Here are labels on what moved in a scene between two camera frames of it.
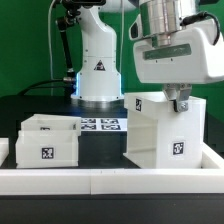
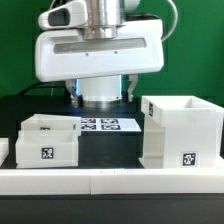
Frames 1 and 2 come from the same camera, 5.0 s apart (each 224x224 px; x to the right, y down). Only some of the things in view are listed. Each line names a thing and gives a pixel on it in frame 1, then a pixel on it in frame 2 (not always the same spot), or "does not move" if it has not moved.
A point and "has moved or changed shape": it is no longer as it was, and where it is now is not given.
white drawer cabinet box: (160, 137) has moved or changed shape
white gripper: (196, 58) → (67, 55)
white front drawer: (46, 149) does not move
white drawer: (50, 122) does not move
